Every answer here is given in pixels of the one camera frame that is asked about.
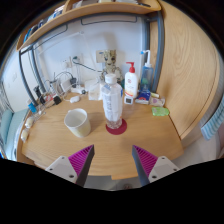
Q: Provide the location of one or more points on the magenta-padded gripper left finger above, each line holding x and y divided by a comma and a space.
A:
60, 166

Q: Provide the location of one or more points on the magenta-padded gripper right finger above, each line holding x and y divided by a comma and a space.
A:
165, 166

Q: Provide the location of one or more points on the clear plastic water bottle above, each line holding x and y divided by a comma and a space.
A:
112, 103

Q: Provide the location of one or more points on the cream ceramic mug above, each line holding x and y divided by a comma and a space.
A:
79, 125

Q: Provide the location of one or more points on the flat round red coaster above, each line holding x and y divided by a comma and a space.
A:
122, 130

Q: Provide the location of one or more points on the bed with teal bedding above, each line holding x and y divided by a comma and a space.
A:
10, 130

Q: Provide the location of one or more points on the pale pink packet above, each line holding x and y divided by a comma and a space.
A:
157, 101

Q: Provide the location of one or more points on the striped teal towel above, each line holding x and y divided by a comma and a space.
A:
213, 121

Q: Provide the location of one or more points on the small black gadget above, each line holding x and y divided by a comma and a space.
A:
57, 100

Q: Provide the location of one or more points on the small white mouse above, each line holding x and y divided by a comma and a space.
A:
75, 99

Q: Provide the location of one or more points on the blue and white box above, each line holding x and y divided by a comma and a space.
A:
143, 97

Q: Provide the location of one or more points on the small white digital clock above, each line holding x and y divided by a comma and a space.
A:
128, 99

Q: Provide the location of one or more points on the black electric shaver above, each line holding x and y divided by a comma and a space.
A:
37, 93

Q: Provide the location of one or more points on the white power strip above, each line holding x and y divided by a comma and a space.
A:
77, 90

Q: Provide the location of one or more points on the white tissue pack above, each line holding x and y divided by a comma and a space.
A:
95, 90

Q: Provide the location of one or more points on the white red-pump lotion bottle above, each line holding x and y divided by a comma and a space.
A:
131, 83

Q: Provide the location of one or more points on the tree creature figurine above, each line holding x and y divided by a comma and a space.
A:
110, 60

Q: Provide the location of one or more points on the wooden shelf unit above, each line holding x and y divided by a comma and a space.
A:
93, 11

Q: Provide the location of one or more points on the grey metal desk frame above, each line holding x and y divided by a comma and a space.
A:
160, 53

